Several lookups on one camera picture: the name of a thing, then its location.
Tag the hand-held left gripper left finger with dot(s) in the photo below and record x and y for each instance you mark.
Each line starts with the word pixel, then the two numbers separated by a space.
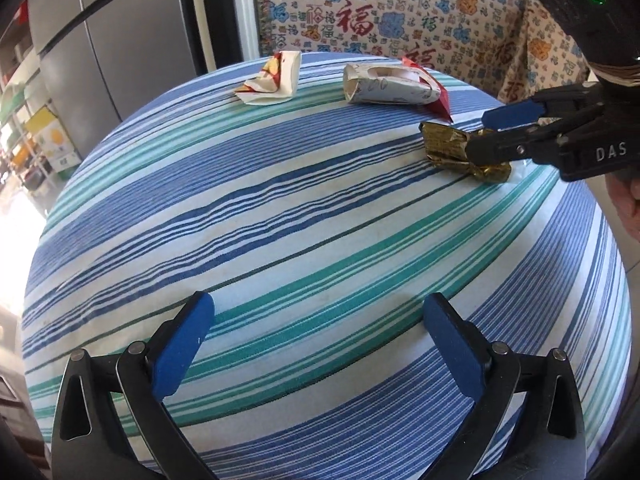
pixel 180 347

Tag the yellow white cardboard box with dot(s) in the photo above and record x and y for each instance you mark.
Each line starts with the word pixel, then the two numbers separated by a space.
pixel 47 132

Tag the storage shelf rack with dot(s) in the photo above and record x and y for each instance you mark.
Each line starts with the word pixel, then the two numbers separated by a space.
pixel 20 110

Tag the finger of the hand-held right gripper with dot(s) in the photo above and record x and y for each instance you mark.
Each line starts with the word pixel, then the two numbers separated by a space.
pixel 515 112
pixel 505 147

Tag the printed patterned cloth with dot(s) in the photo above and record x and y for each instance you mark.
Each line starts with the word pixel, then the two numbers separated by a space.
pixel 375 10
pixel 545 60

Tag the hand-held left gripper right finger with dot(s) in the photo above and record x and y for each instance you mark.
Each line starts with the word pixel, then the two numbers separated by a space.
pixel 457 350

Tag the white green cardboard box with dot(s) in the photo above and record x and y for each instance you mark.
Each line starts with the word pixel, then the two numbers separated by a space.
pixel 65 162

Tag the grey refrigerator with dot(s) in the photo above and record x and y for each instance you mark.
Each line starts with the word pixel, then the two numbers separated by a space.
pixel 125 35

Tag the cream wrapper red yellow print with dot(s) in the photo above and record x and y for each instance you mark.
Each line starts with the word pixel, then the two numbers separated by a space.
pixel 280 80

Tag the crumpled red foil wrapper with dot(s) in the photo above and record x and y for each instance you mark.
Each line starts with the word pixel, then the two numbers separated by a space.
pixel 440 95

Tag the gold foil wrapper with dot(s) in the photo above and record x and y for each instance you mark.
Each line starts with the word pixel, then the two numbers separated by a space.
pixel 442 142

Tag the crumpled white paper carton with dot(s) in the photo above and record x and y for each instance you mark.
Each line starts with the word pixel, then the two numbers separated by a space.
pixel 390 85

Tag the person's right hand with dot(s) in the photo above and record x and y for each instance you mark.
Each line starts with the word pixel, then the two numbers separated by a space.
pixel 627 205

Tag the blue green striped tablecloth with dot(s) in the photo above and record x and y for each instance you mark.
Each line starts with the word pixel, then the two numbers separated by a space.
pixel 300 260

